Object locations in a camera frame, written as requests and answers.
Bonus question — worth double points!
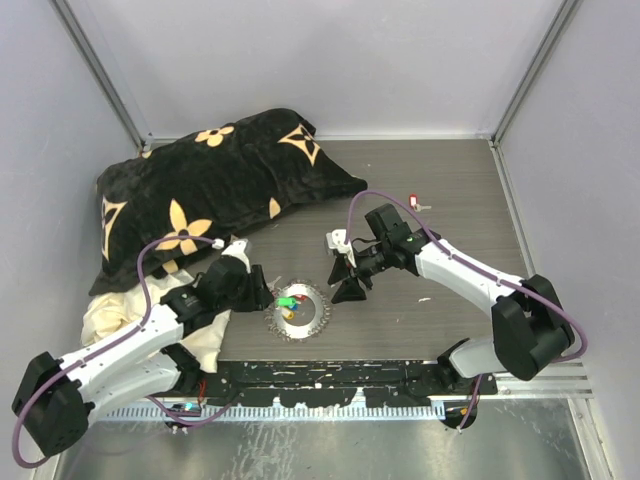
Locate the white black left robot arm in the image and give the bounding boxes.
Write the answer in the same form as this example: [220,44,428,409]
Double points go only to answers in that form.
[12,255,273,457]

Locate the cream white cloth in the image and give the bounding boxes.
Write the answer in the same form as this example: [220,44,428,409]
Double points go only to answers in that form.
[80,270,231,374]

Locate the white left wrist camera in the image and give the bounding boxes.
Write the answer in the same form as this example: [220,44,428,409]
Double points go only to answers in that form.
[221,239,251,273]

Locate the blue slotted cable duct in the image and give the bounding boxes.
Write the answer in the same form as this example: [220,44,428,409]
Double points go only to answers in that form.
[103,396,445,422]

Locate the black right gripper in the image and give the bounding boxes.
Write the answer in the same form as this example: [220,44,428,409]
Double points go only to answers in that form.
[328,240,392,304]

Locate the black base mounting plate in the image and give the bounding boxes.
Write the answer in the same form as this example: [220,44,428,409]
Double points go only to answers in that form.
[159,360,474,408]

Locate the right aluminium frame post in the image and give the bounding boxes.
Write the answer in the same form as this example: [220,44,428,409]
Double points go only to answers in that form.
[490,0,583,148]

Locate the green key tag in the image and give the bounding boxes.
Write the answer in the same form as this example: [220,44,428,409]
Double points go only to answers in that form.
[277,297,297,308]

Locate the black floral plush blanket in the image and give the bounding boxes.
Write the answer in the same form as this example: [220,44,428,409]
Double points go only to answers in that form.
[89,108,368,296]

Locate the left aluminium frame post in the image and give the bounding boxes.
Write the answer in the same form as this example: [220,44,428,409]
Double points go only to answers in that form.
[50,1,154,151]

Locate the aluminium frame post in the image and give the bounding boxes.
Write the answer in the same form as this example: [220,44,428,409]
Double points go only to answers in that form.
[490,0,583,148]
[50,1,154,151]

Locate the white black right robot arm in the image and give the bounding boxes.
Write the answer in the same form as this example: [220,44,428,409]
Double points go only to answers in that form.
[325,204,575,394]

